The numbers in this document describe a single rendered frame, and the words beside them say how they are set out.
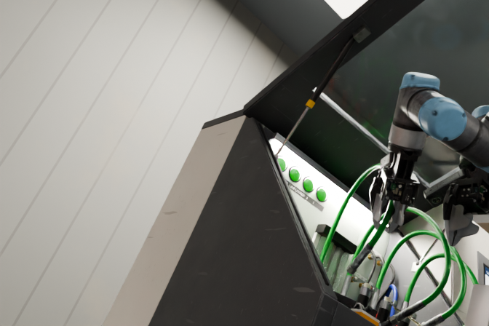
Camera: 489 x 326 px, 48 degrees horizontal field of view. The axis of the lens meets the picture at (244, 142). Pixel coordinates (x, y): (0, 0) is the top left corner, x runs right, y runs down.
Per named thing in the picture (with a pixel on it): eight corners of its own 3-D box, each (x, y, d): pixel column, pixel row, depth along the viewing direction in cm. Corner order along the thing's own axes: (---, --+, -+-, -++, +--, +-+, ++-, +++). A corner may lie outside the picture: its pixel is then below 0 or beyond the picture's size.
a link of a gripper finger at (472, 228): (469, 245, 118) (478, 208, 122) (446, 245, 123) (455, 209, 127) (477, 252, 120) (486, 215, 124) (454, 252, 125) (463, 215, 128)
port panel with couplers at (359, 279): (338, 323, 162) (368, 229, 175) (330, 321, 164) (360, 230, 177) (366, 340, 167) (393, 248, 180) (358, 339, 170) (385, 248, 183)
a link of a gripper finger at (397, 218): (391, 241, 120) (396, 203, 118) (387, 230, 126) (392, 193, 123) (405, 243, 120) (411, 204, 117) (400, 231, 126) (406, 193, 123)
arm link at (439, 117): (492, 126, 100) (464, 110, 110) (446, 94, 97) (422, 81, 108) (464, 160, 102) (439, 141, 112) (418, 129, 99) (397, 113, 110)
